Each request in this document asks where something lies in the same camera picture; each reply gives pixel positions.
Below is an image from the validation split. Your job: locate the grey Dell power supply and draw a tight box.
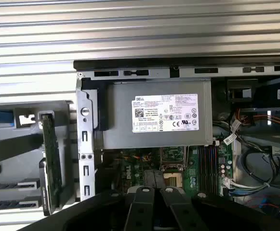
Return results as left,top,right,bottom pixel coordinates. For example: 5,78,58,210
95,79,214,150

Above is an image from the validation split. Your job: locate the black open PC case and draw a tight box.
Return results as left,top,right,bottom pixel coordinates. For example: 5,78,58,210
72,57,280,231

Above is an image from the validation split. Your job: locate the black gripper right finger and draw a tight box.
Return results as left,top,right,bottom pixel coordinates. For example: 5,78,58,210
155,169,280,231

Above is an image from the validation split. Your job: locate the metal socket cover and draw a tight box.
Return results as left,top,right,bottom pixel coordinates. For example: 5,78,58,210
160,145,188,167

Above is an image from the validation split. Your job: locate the black RAM slot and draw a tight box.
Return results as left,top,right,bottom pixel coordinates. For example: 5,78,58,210
207,145,213,196
197,145,203,196

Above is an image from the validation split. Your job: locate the white wire bundle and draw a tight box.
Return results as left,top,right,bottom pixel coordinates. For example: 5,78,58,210
224,179,270,193

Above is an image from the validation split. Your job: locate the black graphics card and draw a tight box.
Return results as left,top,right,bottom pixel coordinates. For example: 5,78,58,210
39,112,64,217

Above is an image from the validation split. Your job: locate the grey metal drive cage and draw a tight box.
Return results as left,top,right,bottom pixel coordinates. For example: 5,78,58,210
211,76,280,150

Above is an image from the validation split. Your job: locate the blue data cable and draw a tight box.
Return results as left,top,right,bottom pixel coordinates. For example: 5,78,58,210
233,190,268,196

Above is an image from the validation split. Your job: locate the grey plastic parts rack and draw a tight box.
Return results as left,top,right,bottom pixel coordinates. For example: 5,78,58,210
0,100,80,214

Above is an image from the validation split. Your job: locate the RAM slot with white clips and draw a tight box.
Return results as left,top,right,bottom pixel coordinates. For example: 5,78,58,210
202,145,208,196

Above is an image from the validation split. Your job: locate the green Dell motherboard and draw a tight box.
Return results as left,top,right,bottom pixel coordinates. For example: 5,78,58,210
101,144,234,200

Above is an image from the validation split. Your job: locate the hard disk in blue carrier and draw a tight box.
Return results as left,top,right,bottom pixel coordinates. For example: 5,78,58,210
0,109,16,128

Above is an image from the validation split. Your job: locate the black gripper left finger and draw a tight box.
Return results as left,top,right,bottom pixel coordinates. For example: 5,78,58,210
21,169,156,231

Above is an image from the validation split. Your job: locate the thin orange wire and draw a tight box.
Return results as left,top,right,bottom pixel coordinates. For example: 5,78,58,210
235,107,280,121

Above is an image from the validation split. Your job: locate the black cable bundle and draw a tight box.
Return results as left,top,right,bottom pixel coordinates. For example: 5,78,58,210
238,144,280,193

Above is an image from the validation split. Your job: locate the black optical drive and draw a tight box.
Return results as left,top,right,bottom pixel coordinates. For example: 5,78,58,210
252,76,280,110

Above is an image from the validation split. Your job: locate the CPU socket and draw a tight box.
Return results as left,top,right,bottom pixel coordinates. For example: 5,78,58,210
160,166,184,193

